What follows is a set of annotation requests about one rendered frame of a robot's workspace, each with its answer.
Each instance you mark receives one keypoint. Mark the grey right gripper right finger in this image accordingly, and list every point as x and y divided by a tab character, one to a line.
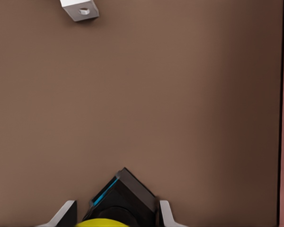
165	214

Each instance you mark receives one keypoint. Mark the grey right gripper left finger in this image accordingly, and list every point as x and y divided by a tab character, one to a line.
64	214

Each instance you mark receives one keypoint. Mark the yellow button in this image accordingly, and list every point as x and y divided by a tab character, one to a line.
127	198

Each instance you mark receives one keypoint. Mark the silver frame post foot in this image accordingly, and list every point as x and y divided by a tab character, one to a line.
80	10

